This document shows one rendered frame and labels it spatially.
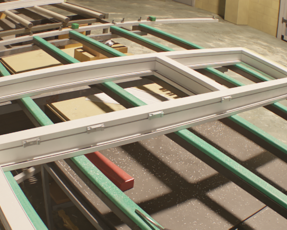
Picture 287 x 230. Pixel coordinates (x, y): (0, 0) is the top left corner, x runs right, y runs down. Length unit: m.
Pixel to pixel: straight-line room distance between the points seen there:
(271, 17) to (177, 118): 6.95
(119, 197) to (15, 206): 0.27
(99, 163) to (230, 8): 7.06
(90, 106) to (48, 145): 0.86
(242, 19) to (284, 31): 1.13
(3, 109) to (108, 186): 0.63
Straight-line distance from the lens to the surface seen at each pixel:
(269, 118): 3.66
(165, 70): 1.57
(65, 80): 1.42
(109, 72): 1.50
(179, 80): 1.51
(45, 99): 1.46
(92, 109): 1.80
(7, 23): 3.82
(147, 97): 1.95
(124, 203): 0.86
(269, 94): 1.54
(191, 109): 1.21
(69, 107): 1.81
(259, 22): 8.25
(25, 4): 3.43
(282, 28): 7.75
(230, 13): 8.27
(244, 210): 1.35
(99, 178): 0.93
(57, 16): 2.91
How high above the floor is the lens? 1.40
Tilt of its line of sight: 25 degrees down
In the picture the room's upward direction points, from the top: 5 degrees clockwise
